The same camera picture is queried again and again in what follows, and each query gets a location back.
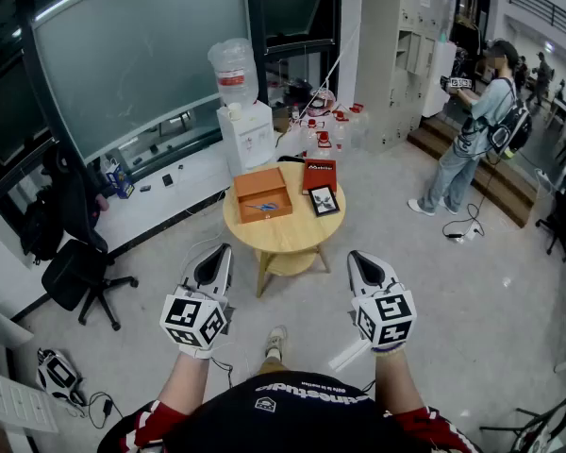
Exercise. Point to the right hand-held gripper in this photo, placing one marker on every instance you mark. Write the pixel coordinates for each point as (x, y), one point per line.
(391, 319)

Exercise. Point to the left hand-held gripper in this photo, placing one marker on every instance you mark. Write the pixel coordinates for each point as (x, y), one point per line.
(188, 316)

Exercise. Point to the orange box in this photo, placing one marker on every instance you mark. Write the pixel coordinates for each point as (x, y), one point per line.
(259, 184)

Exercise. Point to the person's right forearm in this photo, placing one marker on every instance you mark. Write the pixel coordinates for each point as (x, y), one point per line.
(391, 380)

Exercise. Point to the person's left forearm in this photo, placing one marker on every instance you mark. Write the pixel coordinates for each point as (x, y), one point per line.
(184, 385)

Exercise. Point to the round wooden table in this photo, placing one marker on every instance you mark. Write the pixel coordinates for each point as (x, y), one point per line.
(283, 234)

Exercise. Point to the person's beige sneaker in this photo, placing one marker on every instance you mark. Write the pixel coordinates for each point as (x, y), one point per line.
(276, 340)

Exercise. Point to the white low ledge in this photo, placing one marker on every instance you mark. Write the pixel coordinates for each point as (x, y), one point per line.
(137, 215)

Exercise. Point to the black phone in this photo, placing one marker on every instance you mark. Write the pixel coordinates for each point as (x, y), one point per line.
(168, 180)

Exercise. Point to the white floor adapter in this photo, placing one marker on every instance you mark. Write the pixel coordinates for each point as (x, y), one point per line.
(471, 234)

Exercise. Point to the red book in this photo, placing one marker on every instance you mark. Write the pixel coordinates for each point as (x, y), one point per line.
(318, 179)

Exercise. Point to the blue paper bag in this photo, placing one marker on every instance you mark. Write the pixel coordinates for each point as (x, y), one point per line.
(120, 182)

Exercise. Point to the white water dispenser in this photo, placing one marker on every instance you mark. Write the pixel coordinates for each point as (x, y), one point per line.
(250, 139)

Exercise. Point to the white waste bin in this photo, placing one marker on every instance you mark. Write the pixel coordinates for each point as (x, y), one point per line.
(292, 158)

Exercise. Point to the black office chair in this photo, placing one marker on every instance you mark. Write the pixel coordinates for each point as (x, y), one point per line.
(71, 272)

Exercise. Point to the group of clear water jugs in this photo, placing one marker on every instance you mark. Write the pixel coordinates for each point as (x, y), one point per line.
(354, 125)

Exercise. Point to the wooden step platform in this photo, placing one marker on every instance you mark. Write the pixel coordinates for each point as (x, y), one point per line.
(500, 182)

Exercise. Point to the person's black red shirt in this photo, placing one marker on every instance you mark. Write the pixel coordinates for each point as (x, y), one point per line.
(287, 423)

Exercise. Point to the white cup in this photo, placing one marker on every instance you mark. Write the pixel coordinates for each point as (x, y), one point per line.
(234, 111)

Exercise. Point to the black backpack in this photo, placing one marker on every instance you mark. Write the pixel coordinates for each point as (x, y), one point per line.
(42, 229)

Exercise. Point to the pink white helmet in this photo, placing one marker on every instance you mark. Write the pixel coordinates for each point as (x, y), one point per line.
(321, 104)

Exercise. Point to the white black floor device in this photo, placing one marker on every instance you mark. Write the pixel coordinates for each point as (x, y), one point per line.
(59, 375)

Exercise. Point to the black swivel chair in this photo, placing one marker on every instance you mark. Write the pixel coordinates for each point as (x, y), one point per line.
(561, 224)

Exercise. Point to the white cabinet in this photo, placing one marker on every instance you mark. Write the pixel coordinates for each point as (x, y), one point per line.
(441, 83)

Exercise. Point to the clear water dispenser bottle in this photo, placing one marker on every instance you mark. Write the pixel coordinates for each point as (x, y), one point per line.
(233, 64)

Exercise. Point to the grey metal locker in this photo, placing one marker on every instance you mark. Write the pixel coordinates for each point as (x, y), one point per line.
(382, 64)

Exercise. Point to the frosted glass panel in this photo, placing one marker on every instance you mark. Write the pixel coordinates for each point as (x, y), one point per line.
(137, 55)

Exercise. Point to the white shelf unit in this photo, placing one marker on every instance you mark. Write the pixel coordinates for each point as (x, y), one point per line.
(9, 399)

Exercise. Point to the black metal railing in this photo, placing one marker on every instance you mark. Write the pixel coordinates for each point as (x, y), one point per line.
(547, 7)

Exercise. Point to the small picture frame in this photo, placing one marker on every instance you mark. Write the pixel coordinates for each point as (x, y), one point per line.
(324, 201)

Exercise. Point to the black framed window wall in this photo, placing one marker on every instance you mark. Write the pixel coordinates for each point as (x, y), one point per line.
(256, 17)

